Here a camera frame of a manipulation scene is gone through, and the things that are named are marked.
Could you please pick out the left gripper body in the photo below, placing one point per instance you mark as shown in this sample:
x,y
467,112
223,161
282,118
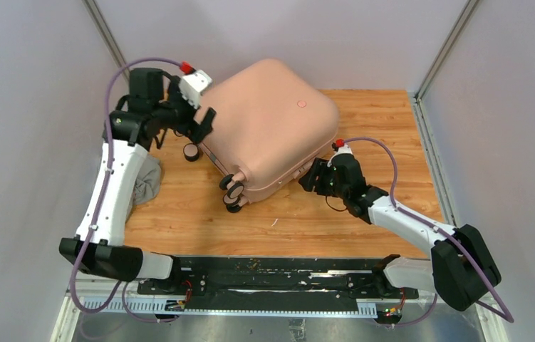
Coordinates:
x,y
183,115

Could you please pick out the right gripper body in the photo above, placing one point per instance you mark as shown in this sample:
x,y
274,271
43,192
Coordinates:
x,y
328,184

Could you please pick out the pink suitcase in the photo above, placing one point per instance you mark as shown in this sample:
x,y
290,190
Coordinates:
x,y
269,127

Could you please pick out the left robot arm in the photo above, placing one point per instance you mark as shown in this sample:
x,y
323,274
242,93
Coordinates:
x,y
157,101

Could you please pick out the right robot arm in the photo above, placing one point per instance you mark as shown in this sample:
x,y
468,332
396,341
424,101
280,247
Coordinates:
x,y
460,269

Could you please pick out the grey cloth garment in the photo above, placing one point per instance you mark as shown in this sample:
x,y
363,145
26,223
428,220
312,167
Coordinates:
x,y
147,182

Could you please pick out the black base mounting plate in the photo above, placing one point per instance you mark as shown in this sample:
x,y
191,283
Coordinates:
x,y
258,283

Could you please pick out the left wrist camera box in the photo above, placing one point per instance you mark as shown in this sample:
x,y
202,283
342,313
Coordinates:
x,y
193,86

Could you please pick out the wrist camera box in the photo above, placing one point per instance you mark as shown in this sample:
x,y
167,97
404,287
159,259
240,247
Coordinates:
x,y
193,86
344,149

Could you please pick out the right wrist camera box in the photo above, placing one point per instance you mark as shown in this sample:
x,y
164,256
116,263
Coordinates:
x,y
344,149

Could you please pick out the aluminium frame rails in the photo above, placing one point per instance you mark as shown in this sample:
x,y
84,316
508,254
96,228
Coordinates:
x,y
144,300

